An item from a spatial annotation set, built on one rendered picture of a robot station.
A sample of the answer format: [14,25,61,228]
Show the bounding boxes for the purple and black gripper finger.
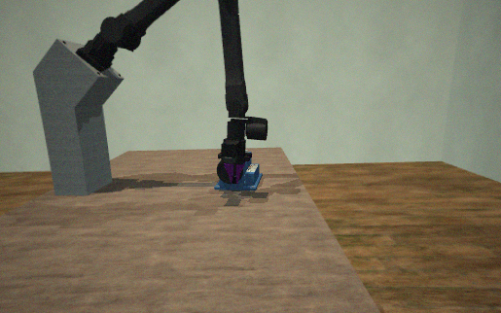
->
[236,161,246,183]
[224,163,233,183]

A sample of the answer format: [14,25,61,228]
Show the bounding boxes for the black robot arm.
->
[76,0,268,163]

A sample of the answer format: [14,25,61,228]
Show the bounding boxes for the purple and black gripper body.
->
[218,137,252,165]

